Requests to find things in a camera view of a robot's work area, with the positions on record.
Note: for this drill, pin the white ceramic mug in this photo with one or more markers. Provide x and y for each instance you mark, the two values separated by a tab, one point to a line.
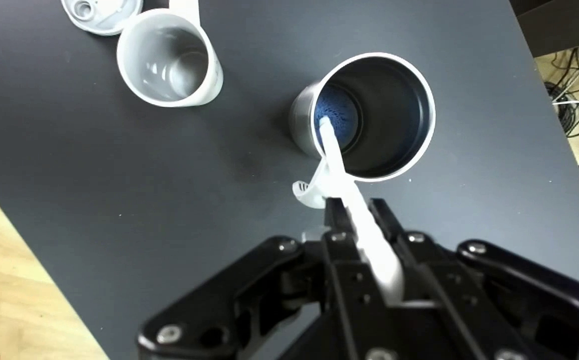
165	63

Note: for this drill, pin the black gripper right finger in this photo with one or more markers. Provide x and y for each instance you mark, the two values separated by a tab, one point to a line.
475	280

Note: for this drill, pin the white brush with blue sponge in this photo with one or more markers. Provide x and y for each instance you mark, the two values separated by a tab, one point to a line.
341	180

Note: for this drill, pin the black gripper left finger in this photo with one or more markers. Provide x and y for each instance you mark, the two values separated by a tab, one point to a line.
269	280

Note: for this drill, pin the round translucent bottle lid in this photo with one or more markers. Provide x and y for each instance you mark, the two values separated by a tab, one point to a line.
99	16

